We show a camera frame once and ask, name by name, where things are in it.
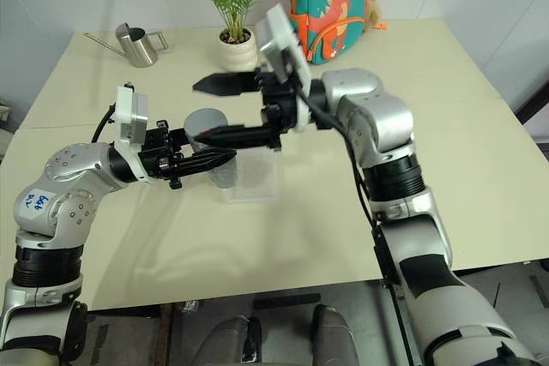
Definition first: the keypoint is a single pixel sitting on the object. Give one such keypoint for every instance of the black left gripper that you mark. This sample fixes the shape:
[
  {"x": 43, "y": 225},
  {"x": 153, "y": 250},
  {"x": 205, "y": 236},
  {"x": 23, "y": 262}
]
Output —
[{"x": 156, "y": 151}]

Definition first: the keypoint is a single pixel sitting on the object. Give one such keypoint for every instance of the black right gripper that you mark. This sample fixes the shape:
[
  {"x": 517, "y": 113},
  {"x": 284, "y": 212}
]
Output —
[{"x": 281, "y": 109}]

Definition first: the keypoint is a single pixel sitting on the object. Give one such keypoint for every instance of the grey plastic cup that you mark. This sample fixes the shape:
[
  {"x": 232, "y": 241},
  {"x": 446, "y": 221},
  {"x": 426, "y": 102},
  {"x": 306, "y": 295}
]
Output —
[{"x": 206, "y": 121}]

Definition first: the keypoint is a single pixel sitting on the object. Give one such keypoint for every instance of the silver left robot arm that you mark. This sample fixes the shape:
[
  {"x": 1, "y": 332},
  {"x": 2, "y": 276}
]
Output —
[{"x": 64, "y": 194}]

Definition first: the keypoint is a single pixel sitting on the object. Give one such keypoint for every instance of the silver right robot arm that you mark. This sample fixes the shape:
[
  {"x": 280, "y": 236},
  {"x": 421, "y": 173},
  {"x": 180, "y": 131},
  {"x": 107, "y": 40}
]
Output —
[{"x": 386, "y": 121}]

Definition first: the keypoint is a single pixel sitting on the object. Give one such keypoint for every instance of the clear plastic box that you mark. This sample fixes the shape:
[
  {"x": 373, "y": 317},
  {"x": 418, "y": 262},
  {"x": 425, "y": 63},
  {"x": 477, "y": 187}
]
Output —
[{"x": 257, "y": 177}]

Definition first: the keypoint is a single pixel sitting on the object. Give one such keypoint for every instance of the green plant in white pot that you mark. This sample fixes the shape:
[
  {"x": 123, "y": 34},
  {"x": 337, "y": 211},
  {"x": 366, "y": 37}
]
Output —
[{"x": 236, "y": 51}]

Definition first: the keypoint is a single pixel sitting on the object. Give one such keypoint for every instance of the silver metal watering can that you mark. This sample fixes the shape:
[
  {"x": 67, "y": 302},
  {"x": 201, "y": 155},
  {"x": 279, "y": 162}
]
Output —
[{"x": 137, "y": 46}]

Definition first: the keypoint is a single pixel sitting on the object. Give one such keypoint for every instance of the teal dinosaur backpack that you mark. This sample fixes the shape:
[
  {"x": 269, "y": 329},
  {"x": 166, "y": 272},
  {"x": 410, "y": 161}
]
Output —
[{"x": 330, "y": 1}]

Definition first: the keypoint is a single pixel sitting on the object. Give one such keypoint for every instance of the small beige plush pendant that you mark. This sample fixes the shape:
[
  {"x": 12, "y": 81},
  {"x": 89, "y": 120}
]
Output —
[{"x": 374, "y": 12}]

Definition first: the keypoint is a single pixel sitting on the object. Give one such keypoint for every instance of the black flat bar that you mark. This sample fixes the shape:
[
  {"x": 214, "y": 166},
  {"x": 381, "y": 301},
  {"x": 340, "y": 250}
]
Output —
[{"x": 286, "y": 300}]

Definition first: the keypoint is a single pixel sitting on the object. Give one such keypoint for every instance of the dark rounded grey shape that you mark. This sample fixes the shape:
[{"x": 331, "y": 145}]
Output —
[
  {"x": 227, "y": 344},
  {"x": 334, "y": 336}
]

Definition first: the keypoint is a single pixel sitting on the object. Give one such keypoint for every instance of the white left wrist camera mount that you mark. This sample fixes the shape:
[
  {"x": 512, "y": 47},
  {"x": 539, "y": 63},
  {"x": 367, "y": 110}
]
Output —
[{"x": 138, "y": 119}]

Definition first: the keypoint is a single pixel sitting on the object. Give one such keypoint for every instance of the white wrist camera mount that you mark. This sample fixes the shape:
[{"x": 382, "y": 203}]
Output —
[
  {"x": 281, "y": 46},
  {"x": 138, "y": 119}
]

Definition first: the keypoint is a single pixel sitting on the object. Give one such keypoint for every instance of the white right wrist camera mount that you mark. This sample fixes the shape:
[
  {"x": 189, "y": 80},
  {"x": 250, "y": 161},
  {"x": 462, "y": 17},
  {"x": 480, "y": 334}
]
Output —
[{"x": 281, "y": 46}]

